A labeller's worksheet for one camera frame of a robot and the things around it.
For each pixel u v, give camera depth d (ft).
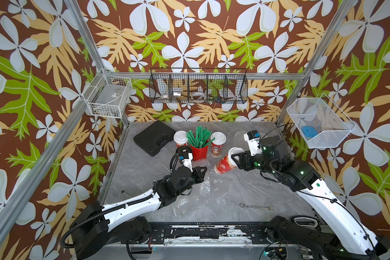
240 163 1.95
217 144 2.95
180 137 2.92
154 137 3.50
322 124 2.68
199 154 3.08
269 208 2.69
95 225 1.32
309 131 2.64
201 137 2.98
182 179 1.84
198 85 3.18
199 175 2.17
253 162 1.87
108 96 2.82
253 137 1.88
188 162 2.28
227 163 2.26
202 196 2.43
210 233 2.47
